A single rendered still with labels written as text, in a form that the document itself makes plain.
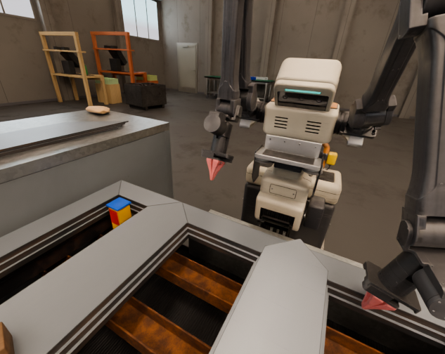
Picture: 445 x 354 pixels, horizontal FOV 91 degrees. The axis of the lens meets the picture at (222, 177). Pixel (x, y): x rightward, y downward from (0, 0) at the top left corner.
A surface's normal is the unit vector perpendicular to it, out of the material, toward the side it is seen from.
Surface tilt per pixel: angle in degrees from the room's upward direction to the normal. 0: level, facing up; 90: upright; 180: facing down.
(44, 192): 90
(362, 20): 90
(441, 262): 12
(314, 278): 1
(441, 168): 73
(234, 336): 0
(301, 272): 1
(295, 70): 42
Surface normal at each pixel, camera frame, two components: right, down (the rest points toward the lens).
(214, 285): 0.05, -0.89
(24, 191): 0.88, 0.26
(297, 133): -0.43, 0.51
